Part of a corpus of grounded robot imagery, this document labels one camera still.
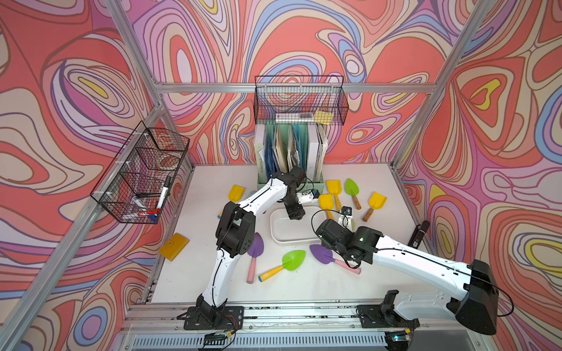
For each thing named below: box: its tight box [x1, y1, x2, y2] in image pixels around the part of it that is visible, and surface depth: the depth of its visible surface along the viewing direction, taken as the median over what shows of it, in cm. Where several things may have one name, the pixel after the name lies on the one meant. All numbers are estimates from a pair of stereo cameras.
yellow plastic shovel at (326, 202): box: [319, 193, 335, 220], surface depth 107 cm
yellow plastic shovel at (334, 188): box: [326, 179, 342, 212], surface depth 110 cm
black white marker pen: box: [156, 175, 172, 210], surface depth 70 cm
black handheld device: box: [407, 220, 431, 250], surface depth 92 cm
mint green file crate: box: [253, 123, 329, 193], surface depth 99 cm
